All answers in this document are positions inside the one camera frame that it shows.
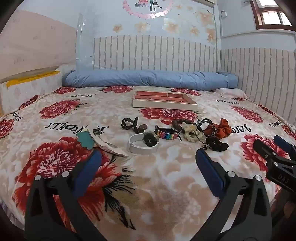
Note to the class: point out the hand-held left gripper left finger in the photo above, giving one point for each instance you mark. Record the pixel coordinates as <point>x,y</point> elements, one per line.
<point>89,171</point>

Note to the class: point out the black hair claw clip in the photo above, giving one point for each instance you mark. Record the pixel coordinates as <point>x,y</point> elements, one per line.
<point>127,122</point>

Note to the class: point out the red floral printed blanket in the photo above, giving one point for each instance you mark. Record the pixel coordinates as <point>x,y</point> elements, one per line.
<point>150,185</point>

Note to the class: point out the beige jewelry tray red lining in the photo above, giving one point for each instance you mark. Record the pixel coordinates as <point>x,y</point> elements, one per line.
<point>161,99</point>

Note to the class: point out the white wall box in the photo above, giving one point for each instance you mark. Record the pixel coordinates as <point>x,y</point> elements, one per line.
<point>224,14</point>

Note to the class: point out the clear plastic sheet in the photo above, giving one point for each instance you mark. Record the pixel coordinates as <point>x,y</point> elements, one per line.
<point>84,44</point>

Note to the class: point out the pink garland wall sticker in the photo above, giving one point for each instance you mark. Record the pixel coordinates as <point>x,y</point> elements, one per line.
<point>148,15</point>

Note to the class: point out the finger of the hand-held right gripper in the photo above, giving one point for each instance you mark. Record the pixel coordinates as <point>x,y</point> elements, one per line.
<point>266,154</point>
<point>283,143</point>

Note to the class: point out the flower wall stickers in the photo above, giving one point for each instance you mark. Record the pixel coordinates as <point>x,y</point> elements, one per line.
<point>170,25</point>

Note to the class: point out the beige board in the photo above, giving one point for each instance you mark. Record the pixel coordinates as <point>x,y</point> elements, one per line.
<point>34,44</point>

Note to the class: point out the rainbow beaded band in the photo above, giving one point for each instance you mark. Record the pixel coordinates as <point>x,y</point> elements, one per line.
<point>167,134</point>

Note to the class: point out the person's right hand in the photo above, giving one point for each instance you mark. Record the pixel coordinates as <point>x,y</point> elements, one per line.
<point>288,206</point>

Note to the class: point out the orange scrunchie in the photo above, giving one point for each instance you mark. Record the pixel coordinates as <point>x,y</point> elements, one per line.
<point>223,128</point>

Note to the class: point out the black scrunchie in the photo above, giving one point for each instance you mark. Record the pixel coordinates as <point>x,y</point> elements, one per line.
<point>218,144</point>

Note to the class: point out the white brick wall panel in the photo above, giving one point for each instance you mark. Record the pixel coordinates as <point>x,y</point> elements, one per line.
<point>157,53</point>
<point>261,74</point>

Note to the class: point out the teal leaf-shaped hair clip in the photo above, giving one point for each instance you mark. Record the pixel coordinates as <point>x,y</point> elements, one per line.
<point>87,140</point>

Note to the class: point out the cream scrunchie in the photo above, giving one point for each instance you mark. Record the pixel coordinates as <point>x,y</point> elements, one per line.
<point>189,133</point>

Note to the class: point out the brown framed window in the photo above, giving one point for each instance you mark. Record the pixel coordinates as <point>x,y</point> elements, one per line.
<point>275,17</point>

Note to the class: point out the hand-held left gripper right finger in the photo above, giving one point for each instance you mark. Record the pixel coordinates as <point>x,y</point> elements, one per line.
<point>208,171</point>

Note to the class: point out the yellow tape strip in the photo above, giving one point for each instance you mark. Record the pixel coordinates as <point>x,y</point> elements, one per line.
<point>30,77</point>

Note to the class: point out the blue rolled quilt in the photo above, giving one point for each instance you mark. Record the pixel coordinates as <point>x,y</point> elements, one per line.
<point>150,80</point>

